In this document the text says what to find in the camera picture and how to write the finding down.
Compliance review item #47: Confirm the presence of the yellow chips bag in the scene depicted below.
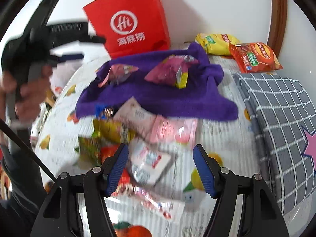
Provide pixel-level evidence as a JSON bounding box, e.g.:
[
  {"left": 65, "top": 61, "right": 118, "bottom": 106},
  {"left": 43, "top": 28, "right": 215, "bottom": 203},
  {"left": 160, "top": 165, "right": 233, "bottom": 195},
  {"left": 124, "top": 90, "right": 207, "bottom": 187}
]
[{"left": 195, "top": 33, "right": 241, "bottom": 56}]

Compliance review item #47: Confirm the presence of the pink yellow-edged snack packet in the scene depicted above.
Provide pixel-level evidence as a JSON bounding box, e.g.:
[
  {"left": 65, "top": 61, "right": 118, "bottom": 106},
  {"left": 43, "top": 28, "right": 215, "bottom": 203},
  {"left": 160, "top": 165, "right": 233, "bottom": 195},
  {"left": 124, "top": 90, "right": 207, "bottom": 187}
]
[{"left": 144, "top": 54, "right": 199, "bottom": 90}]

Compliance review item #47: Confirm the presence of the person's left hand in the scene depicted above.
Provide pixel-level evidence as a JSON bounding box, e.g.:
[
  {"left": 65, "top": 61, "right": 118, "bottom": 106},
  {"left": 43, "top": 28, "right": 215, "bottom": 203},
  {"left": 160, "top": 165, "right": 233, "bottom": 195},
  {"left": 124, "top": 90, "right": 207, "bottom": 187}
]
[{"left": 15, "top": 65, "right": 53, "bottom": 123}]

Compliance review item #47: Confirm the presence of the red snack packet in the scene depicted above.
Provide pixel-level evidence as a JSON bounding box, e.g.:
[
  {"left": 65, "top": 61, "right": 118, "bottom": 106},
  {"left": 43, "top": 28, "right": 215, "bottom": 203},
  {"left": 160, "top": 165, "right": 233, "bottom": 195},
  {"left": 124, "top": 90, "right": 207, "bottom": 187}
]
[{"left": 100, "top": 145, "right": 132, "bottom": 193}]

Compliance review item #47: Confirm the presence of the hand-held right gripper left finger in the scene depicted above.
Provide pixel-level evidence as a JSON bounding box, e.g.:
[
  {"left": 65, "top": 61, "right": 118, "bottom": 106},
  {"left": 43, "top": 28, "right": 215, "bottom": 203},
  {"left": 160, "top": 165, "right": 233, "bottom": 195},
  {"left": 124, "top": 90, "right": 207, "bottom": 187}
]
[{"left": 30, "top": 143, "right": 130, "bottom": 237}]

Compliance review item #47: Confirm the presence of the purple cloth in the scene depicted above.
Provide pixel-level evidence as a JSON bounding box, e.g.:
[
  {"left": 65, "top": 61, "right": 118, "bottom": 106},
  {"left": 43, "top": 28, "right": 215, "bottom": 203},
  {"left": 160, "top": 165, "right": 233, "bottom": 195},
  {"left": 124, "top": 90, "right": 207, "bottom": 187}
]
[{"left": 75, "top": 42, "right": 239, "bottom": 122}]

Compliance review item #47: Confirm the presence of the yellow green snack packet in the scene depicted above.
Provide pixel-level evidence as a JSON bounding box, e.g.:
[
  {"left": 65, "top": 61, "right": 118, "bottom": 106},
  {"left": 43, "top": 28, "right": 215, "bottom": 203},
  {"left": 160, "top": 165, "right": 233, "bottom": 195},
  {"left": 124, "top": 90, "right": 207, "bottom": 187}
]
[{"left": 92, "top": 118, "right": 137, "bottom": 144}]

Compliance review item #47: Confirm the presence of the blue snack packet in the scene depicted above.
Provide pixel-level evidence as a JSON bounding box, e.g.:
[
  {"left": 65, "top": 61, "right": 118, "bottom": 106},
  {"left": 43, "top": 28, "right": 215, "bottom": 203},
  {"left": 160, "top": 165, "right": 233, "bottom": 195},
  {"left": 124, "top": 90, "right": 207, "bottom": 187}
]
[{"left": 95, "top": 104, "right": 114, "bottom": 119}]

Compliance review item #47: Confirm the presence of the white red-striped snack packet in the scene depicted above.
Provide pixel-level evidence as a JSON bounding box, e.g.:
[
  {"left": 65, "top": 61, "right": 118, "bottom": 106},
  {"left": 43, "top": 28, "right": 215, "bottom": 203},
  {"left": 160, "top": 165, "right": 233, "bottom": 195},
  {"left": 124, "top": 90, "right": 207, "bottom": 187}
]
[{"left": 133, "top": 186, "right": 186, "bottom": 225}]

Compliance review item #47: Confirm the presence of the brown wooden frame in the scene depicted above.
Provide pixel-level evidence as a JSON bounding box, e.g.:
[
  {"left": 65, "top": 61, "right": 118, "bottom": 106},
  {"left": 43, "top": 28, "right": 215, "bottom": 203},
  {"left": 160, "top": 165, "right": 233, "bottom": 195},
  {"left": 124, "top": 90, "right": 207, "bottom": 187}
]
[{"left": 267, "top": 0, "right": 288, "bottom": 58}]

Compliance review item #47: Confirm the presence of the pink multicolour snack packet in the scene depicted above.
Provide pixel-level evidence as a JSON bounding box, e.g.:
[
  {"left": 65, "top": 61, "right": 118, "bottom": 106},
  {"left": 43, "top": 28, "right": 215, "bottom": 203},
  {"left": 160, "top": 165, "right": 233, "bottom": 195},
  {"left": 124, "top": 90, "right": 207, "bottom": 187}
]
[{"left": 98, "top": 64, "right": 140, "bottom": 88}]

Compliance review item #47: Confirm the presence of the fruit print tablecloth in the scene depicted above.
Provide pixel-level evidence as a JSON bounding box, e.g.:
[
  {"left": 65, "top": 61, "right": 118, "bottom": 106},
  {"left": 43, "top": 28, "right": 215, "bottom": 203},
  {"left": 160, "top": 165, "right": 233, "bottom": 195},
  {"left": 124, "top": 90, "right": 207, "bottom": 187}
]
[{"left": 33, "top": 42, "right": 279, "bottom": 237}]

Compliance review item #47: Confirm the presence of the red paper bag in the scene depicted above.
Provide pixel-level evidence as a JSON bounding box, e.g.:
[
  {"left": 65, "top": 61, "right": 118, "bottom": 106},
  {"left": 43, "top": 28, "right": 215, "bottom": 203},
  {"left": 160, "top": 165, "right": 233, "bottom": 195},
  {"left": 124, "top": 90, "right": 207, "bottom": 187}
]
[{"left": 83, "top": 0, "right": 171, "bottom": 60}]

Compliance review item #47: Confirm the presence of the pale pink snack packet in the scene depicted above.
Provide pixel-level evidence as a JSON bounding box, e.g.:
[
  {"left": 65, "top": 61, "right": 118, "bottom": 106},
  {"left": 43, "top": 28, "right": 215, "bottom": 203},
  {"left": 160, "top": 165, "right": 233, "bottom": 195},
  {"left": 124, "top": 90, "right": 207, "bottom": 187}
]
[{"left": 150, "top": 116, "right": 198, "bottom": 150}]

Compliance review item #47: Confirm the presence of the white pink snack packet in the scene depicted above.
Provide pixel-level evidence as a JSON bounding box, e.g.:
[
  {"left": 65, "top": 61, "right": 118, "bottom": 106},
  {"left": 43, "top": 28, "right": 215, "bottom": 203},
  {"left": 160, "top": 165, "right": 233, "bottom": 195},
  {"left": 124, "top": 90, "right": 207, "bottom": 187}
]
[{"left": 113, "top": 96, "right": 155, "bottom": 139}]

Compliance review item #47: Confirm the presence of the white grey snack packet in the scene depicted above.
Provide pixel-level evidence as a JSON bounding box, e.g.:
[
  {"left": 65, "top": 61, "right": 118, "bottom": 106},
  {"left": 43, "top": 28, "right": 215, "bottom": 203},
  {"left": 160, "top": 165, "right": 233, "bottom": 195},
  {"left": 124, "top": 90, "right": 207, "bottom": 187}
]
[{"left": 128, "top": 140, "right": 177, "bottom": 187}]

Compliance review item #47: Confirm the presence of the black cable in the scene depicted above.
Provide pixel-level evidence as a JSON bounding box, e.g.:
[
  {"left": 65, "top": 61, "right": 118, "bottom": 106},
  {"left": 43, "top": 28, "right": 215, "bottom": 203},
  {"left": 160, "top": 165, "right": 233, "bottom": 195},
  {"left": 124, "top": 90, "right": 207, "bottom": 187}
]
[{"left": 0, "top": 119, "right": 58, "bottom": 181}]

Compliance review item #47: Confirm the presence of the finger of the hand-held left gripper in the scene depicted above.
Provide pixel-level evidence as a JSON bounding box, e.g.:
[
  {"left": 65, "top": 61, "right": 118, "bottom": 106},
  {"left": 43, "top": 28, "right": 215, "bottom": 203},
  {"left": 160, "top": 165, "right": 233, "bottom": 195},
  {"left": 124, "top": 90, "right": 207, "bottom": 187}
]
[
  {"left": 49, "top": 53, "right": 85, "bottom": 66},
  {"left": 47, "top": 22, "right": 107, "bottom": 48}
]

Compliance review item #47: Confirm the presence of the orange chips bag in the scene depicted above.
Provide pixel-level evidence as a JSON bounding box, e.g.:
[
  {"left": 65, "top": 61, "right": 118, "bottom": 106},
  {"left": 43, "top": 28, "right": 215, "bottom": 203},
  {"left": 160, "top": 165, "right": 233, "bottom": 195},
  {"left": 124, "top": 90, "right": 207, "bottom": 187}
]
[{"left": 228, "top": 42, "right": 283, "bottom": 74}]

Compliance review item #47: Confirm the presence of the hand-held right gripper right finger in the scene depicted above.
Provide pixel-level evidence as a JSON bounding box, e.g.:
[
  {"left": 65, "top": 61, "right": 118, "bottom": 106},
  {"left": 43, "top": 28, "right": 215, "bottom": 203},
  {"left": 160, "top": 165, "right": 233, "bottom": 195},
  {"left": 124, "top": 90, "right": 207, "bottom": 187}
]
[{"left": 193, "top": 144, "right": 289, "bottom": 237}]

